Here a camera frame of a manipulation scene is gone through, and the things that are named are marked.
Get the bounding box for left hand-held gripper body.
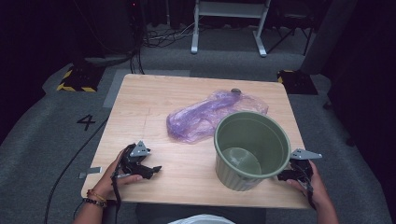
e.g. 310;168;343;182
119;140;154;177

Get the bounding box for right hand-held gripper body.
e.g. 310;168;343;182
289;147;323;184

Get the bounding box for green plastic bin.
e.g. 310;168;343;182
213;110;292;192

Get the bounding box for purple plastic bag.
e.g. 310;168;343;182
165;89;270;145

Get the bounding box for person's right hand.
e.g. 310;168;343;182
285;160;330;208

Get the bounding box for person's left hand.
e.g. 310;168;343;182
92;148;144;202

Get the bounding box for person's dark trousers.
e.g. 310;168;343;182
134;203;267;224

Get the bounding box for person's white shirt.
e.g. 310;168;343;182
167;213;236;224

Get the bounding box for black yellow striped base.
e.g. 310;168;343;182
276;69;319;96
56;65;106;93

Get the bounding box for dark equipment tower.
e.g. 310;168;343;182
124;0;148;54

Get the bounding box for grey pillar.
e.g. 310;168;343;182
299;0;359;76

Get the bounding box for black tripod stand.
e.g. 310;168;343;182
266;12;316;58

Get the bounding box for right hand-held gripper cable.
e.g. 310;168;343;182
297;166;316;210

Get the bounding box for orange thread bracelet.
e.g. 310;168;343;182
86;189;107;202

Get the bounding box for dark beaded bracelet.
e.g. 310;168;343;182
82;197;107;209

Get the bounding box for black floor cable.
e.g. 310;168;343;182
43;116;110;224

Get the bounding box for bundle of floor cables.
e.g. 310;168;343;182
141;21;200;49

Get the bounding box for white metal table frame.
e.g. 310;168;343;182
190;0;272;58

